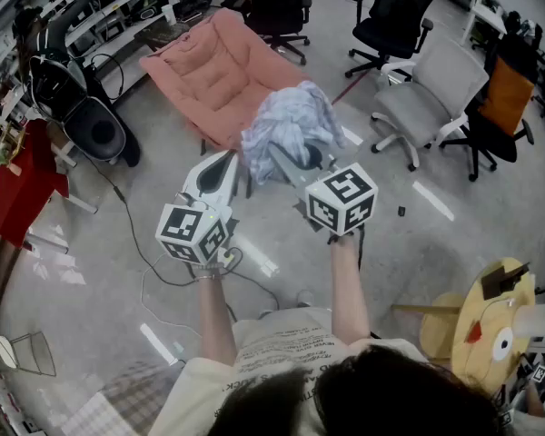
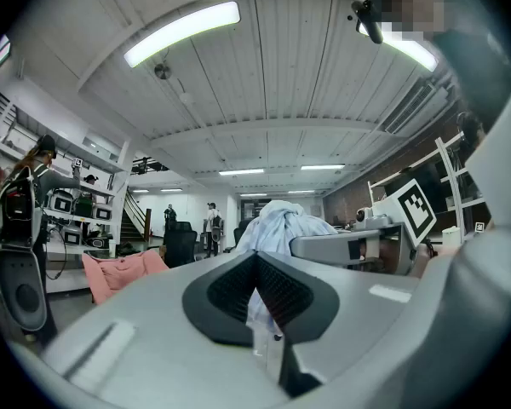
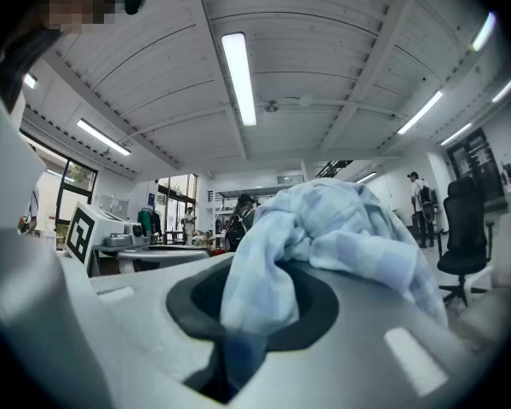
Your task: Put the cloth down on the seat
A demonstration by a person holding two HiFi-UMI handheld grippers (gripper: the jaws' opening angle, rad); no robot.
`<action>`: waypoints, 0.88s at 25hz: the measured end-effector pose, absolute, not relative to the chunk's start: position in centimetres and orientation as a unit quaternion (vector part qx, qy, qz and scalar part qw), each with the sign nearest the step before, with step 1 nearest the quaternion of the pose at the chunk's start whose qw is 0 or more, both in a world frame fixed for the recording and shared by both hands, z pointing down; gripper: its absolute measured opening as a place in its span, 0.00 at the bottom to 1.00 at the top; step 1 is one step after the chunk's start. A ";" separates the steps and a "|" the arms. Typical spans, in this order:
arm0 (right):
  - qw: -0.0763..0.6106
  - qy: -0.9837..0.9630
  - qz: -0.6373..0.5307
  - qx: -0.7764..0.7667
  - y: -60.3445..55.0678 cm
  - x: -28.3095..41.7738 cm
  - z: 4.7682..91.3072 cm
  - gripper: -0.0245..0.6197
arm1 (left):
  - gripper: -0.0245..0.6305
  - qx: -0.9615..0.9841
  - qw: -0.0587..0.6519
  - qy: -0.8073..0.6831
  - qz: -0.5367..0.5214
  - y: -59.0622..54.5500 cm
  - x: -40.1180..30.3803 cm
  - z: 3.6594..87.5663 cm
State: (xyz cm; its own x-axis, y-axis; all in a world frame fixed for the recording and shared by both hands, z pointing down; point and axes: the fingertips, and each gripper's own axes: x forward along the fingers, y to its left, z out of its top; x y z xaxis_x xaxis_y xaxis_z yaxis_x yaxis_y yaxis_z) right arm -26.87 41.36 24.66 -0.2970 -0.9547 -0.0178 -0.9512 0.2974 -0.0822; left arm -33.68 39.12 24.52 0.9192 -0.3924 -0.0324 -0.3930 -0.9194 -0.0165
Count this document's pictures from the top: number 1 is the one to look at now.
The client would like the round wooden face board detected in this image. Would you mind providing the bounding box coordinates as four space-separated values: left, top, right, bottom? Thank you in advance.
419 256 538 395

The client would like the black chair with orange cushion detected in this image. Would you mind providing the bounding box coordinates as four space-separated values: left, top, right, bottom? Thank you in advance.
439 34 540 183

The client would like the light blue cloth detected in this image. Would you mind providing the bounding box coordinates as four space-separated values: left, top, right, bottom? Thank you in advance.
240 79 347 186

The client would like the red cloth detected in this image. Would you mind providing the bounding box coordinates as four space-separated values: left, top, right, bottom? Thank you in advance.
0 118 70 250

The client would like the cream printed T-shirt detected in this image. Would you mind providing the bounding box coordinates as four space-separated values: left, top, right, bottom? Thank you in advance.
147 306 437 436

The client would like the person's left forearm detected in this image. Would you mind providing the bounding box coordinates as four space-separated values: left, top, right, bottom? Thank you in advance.
195 264 238 367

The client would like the checked flower box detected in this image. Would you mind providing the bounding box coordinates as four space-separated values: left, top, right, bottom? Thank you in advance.
49 369 174 436

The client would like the black grey round-base machine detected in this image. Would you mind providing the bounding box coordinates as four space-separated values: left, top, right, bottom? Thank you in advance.
21 0 142 168

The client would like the dark woven mat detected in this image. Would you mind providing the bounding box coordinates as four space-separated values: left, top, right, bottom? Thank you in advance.
134 21 193 53

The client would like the black wrist hair tie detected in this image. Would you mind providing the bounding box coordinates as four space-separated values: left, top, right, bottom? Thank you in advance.
326 231 361 247

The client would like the person's right forearm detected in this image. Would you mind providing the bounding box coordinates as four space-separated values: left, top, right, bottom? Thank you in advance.
329 233 372 349

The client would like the white paper cup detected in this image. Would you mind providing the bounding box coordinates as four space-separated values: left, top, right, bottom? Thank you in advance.
510 302 545 341

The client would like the black floor cable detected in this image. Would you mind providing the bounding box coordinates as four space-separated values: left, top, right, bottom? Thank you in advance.
79 151 282 312

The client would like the grey white office chair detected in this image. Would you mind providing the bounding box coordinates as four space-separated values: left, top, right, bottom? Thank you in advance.
370 37 491 173

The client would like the pink cushioned lounge chair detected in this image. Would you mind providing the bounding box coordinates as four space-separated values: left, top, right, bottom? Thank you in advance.
138 6 313 154

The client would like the white table frame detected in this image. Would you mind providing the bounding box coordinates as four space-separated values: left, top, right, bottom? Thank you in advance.
48 143 100 216

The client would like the wire frame basket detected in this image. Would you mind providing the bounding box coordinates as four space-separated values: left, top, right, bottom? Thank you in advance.
0 331 58 379

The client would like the white desk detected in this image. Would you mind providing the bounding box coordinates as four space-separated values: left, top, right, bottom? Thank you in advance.
461 0 510 48

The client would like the black office chair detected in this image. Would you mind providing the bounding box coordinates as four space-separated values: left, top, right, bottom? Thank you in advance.
220 0 313 66
344 0 438 80

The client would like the silver wrist bracelet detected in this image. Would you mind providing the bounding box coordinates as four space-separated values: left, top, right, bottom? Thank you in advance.
191 265 224 284

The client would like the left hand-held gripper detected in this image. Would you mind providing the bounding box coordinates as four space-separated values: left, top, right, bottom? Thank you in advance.
155 150 242 265

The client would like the white shelf rack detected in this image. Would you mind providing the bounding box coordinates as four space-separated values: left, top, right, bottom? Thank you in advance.
0 0 179 124

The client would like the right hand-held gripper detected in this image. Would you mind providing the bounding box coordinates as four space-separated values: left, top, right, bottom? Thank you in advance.
267 143 379 238

